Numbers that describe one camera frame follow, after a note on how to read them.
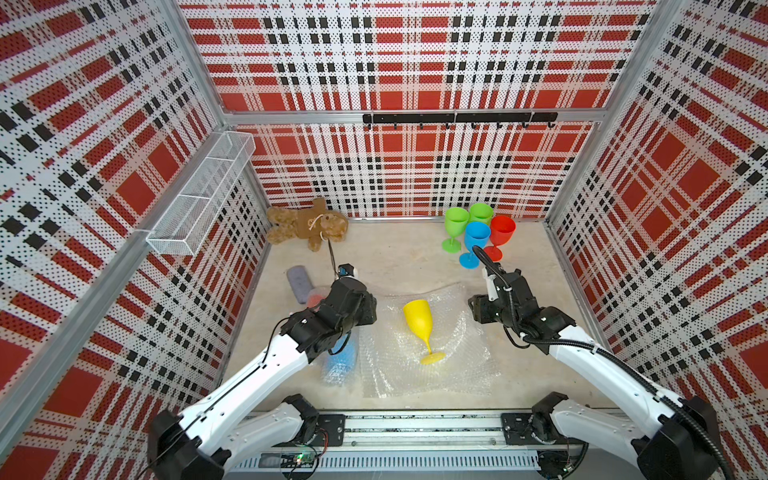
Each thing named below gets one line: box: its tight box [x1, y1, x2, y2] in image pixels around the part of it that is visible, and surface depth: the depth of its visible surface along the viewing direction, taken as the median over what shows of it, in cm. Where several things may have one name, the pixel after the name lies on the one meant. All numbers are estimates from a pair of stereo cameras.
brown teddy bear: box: [266, 197, 349, 252], surface depth 113 cm
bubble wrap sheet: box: [360, 283, 502, 398], surface depth 84 cm
